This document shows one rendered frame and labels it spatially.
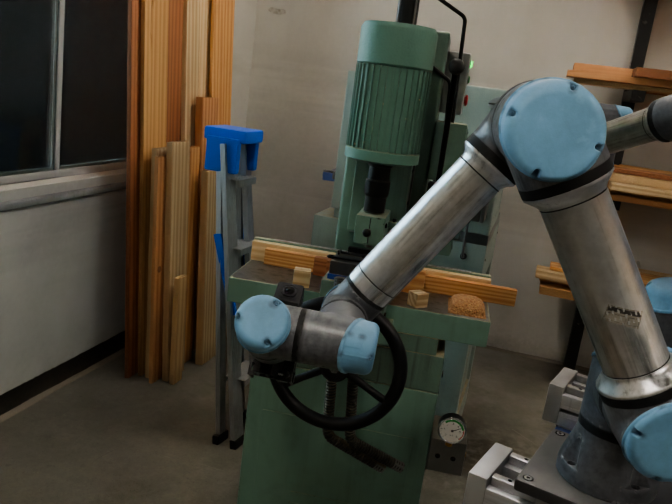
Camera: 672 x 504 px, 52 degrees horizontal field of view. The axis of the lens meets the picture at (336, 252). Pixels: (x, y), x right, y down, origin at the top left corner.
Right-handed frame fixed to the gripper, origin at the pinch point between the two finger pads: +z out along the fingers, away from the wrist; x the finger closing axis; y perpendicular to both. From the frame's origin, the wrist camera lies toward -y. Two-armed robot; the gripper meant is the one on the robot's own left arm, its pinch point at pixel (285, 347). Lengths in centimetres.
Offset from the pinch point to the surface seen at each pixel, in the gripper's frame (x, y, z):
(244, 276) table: -16.8, -18.8, 31.6
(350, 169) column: 1, -56, 46
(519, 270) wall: 89, -102, 249
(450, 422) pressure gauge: 35.2, 4.4, 32.0
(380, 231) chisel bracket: 12.3, -35.4, 30.6
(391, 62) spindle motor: 8, -66, 8
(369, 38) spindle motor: 2, -71, 8
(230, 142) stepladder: -45, -78, 91
